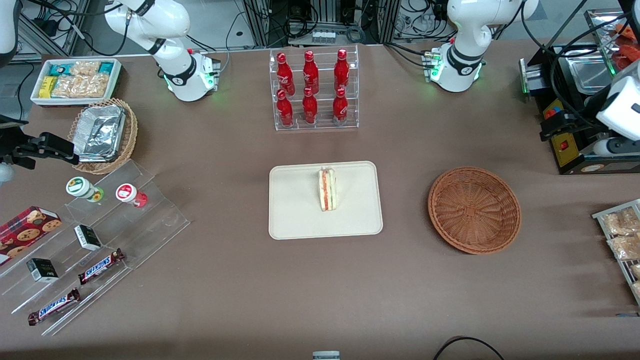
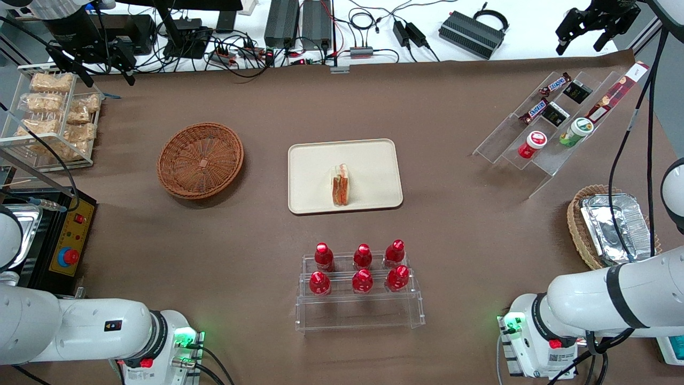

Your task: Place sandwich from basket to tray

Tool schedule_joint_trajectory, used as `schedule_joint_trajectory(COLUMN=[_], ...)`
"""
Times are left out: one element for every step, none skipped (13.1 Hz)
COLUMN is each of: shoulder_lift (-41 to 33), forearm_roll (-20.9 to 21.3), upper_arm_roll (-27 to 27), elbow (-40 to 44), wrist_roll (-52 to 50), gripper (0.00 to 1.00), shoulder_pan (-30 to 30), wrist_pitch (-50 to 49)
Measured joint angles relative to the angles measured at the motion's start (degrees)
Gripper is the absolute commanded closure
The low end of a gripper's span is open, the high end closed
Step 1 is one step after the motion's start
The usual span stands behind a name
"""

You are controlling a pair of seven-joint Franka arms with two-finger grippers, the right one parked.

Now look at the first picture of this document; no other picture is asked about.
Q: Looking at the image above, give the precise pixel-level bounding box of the cup with red lid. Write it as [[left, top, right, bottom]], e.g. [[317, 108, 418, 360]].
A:
[[115, 183, 149, 209]]

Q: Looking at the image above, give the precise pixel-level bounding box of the cup with green lid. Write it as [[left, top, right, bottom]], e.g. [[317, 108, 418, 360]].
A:
[[65, 176, 105, 204]]

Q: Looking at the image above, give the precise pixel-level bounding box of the cream plastic tray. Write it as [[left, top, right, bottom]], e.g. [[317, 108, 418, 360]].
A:
[[268, 160, 384, 241]]

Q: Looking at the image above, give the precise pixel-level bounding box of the oval wicker basket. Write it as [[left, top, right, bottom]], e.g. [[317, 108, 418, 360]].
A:
[[67, 97, 139, 176]]

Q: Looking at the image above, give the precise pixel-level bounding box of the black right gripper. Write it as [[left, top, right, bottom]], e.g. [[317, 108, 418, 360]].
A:
[[0, 114, 80, 171]]

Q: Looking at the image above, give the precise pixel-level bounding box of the red cookie box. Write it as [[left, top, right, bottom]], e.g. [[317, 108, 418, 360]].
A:
[[0, 205, 63, 266]]

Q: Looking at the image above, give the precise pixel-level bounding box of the yellow snack packet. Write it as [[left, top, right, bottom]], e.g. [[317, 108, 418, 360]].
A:
[[38, 75, 59, 100]]

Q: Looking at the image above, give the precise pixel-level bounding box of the triangle sandwich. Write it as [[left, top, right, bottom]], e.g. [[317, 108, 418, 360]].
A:
[[318, 167, 338, 213]]

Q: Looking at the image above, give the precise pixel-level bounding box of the small black box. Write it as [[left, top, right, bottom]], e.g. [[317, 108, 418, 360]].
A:
[[73, 224, 103, 252], [26, 257, 60, 284]]

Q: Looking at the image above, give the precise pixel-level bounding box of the aluminium foil tray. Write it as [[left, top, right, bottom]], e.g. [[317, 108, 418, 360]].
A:
[[74, 104, 127, 164]]

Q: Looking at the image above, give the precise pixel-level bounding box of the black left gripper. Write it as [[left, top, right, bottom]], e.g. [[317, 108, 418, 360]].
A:
[[539, 95, 608, 143]]

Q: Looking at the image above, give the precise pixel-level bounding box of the clear bag of crackers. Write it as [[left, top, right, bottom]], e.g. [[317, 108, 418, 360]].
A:
[[51, 61, 111, 99]]

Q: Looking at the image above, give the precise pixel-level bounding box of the clear acrylic stepped stand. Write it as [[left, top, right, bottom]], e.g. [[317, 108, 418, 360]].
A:
[[0, 159, 191, 337]]

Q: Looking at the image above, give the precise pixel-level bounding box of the clear acrylic bottle rack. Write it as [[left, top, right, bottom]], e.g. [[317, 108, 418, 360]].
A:
[[269, 44, 360, 132]]

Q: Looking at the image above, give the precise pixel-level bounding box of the black and yellow machine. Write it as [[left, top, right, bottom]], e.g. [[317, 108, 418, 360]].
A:
[[519, 42, 640, 176]]

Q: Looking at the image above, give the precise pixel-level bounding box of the white snack bin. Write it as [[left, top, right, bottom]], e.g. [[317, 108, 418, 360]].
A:
[[30, 57, 124, 108]]

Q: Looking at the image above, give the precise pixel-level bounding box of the black cable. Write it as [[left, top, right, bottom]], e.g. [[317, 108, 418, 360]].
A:
[[432, 336, 506, 360]]

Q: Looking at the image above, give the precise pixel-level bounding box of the round brown wicker basket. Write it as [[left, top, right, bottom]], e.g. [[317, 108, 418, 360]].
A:
[[427, 166, 522, 255]]

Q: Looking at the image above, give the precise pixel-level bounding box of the clear bag of pastry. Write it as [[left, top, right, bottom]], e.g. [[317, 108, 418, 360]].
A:
[[602, 207, 640, 236], [607, 234, 640, 261]]

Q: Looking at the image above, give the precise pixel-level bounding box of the tray of packaged snacks right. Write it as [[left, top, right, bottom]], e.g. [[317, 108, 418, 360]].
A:
[[591, 198, 640, 307]]

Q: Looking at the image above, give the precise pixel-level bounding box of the snickers bar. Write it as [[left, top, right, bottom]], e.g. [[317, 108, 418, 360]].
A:
[[27, 287, 82, 327], [77, 248, 126, 286]]

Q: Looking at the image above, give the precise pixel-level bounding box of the red cola bottle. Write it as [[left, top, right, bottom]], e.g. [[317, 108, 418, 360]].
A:
[[276, 52, 296, 96], [276, 89, 295, 127], [302, 87, 319, 125], [332, 87, 349, 124], [303, 50, 320, 95], [333, 48, 350, 93]]

